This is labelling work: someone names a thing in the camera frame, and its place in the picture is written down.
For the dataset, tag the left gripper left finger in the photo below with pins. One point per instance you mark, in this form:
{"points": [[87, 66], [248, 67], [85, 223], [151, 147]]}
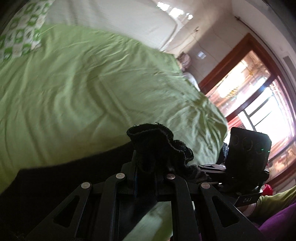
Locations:
{"points": [[104, 211]]}

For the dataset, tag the green white patterned pillow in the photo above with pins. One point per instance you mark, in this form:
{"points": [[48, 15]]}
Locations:
{"points": [[22, 34]]}

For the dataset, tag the wooden framed window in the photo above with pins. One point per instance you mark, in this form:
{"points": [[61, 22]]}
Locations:
{"points": [[249, 89]]}

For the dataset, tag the black pants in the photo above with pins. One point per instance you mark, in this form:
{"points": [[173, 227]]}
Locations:
{"points": [[36, 192]]}

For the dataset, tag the light green bed sheet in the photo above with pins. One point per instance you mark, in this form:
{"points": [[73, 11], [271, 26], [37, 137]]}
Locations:
{"points": [[77, 96]]}

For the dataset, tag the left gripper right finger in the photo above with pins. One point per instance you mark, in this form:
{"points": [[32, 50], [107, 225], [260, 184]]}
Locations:
{"points": [[200, 212]]}

